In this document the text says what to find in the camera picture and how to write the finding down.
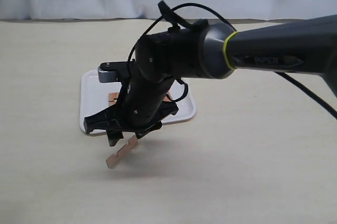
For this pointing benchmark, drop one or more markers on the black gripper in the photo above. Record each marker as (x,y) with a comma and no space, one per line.
(140,110)

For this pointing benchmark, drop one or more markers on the notched wooden piece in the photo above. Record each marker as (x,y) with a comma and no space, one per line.
(168,97)
(113,160)
(112,98)

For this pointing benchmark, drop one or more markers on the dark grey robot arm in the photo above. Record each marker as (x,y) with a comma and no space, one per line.
(207,51)

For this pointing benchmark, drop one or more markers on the white rectangular plastic tray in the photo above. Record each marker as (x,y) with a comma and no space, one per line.
(94,98)

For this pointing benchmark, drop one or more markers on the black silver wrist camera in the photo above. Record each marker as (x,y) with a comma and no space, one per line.
(110,72)

